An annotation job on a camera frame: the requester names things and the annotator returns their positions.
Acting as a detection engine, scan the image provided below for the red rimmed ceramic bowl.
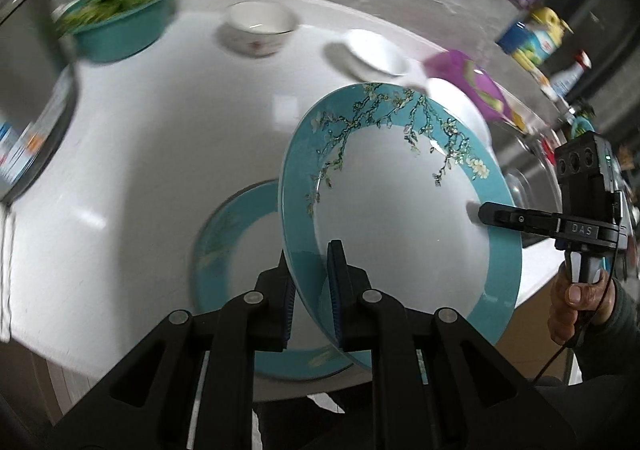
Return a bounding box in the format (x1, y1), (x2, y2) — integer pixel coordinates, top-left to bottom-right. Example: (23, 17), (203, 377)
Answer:
(218, 1), (299, 58)

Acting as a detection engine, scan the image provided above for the white spray bottle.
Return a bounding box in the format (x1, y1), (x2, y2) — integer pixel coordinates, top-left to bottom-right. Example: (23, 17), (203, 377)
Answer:
(540, 51), (592, 102)

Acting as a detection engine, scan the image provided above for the stainless steel sink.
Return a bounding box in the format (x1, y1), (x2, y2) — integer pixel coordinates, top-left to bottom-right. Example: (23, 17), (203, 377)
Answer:
(491, 122), (566, 247)

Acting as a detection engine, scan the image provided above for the stainless steel rice cooker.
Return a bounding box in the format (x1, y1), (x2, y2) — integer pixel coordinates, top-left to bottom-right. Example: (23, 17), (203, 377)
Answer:
(1, 0), (78, 204)

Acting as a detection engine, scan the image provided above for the large white bowl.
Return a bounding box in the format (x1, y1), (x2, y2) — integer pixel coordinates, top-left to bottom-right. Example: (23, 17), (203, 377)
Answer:
(401, 77), (494, 153)

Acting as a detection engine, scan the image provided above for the small white bowl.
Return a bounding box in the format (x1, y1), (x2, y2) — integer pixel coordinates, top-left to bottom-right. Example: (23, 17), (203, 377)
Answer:
(324, 29), (411, 82)

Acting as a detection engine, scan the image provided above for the white cloth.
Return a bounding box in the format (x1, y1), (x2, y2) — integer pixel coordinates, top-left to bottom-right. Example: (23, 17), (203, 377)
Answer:
(0, 205), (15, 343)

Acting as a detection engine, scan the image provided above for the person right hand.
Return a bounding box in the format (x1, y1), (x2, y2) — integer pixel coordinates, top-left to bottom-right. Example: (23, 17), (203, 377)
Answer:
(548, 263), (616, 346)

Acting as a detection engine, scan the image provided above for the purple plastic bowl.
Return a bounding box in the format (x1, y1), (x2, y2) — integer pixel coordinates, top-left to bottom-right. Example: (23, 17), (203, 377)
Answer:
(422, 50), (513, 122)

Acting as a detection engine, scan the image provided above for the green peeled vegetable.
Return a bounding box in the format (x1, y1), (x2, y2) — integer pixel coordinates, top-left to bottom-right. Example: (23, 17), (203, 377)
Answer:
(462, 59), (506, 114)

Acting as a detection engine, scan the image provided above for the glass bowl in sink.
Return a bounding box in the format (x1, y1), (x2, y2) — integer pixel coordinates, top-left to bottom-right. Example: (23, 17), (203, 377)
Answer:
(502, 167), (535, 210)

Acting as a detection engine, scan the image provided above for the yellow detergent bottle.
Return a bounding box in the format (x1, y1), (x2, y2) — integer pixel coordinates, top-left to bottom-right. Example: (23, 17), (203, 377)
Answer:
(511, 7), (573, 71)

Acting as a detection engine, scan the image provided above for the teal basin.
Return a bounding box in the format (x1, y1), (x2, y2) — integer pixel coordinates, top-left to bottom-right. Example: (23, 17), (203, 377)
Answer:
(64, 0), (175, 64)

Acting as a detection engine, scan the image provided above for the teal floral plate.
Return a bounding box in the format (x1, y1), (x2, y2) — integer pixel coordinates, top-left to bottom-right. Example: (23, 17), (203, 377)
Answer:
(278, 83), (523, 343)
(191, 179), (352, 381)

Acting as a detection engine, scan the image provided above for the small teal vegetable bowl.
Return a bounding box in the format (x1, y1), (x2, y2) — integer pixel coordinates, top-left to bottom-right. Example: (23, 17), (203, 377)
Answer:
(570, 115), (594, 139)

